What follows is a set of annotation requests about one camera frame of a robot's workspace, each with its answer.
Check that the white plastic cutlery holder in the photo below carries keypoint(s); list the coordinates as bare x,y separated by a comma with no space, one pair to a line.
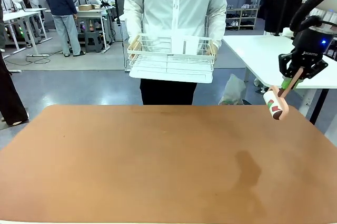
184,46

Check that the white desk with box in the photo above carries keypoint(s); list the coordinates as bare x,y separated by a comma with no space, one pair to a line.
97,23

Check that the white background desk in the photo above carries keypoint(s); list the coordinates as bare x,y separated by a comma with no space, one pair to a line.
23,21

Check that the hanging black coat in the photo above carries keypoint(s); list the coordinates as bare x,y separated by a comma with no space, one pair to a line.
281,0

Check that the person's right forearm white sleeve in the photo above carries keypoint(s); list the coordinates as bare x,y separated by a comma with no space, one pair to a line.
133,23

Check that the white side table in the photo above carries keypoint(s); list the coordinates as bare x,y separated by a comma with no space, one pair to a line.
263,55

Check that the grey plastic step stool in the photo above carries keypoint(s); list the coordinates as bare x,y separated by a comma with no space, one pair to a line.
94,41

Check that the person's left hand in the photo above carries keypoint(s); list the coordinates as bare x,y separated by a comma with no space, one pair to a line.
214,50

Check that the black tripod pole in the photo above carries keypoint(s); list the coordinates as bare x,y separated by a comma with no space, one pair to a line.
117,10

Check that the clear plastic bag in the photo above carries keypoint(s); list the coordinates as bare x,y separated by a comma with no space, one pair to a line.
233,91

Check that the person in navy jacket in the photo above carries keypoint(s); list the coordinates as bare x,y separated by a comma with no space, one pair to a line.
61,5

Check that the person in white jacket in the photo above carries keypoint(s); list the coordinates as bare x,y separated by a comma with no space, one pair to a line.
173,5

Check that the person's right hand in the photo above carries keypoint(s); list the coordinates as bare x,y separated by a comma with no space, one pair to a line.
134,42

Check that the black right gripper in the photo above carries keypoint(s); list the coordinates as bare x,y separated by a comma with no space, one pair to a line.
310,47

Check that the person's left forearm white sleeve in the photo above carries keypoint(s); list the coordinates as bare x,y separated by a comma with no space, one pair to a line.
218,26

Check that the wooden shoe rack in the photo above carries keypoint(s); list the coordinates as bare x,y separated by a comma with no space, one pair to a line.
242,18

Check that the white power strip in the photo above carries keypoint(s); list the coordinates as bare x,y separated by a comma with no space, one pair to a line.
38,55

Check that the cardboard box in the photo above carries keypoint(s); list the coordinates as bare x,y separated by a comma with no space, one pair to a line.
88,7

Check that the person in black clothing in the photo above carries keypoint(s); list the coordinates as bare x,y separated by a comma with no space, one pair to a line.
9,81

